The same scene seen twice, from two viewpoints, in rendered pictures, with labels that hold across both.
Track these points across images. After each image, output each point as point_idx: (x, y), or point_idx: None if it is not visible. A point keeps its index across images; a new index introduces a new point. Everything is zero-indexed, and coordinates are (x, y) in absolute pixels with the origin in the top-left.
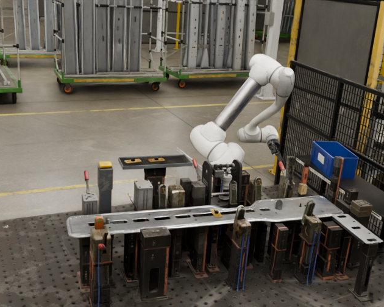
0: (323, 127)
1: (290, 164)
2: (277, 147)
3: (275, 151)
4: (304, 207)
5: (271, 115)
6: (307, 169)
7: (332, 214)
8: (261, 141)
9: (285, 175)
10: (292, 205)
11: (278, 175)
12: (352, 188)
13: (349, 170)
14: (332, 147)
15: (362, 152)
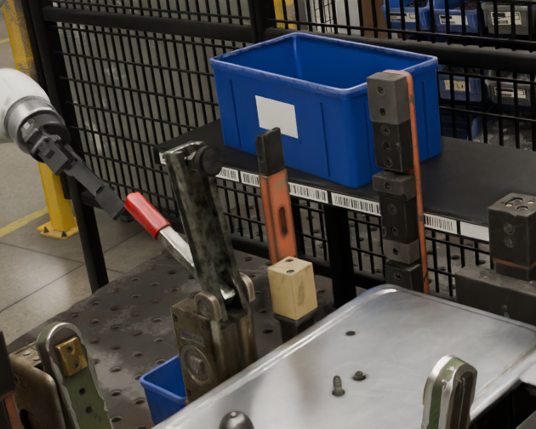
0: (215, 1)
1: (197, 190)
2: (60, 140)
3: (68, 159)
4: (362, 389)
5: None
6: (281, 180)
7: (514, 366)
8: None
9: (191, 256)
10: (297, 406)
11: (94, 242)
12: (513, 197)
13: (419, 126)
14: (287, 63)
15: (430, 34)
